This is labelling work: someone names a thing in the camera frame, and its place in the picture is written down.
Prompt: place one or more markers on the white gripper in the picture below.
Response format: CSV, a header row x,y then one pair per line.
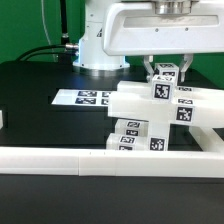
x,y
132,29

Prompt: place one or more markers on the white tagged nut cube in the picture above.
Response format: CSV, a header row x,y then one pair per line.
x,y
166,69
163,87

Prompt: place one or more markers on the white chair back frame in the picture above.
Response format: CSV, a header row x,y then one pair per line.
x,y
191,106

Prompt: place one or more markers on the white chair seat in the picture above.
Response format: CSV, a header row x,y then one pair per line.
x,y
156,136

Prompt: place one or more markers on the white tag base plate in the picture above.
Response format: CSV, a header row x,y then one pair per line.
x,y
74,97

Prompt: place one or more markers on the white U-shaped fence frame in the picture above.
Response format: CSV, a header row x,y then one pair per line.
x,y
63,142

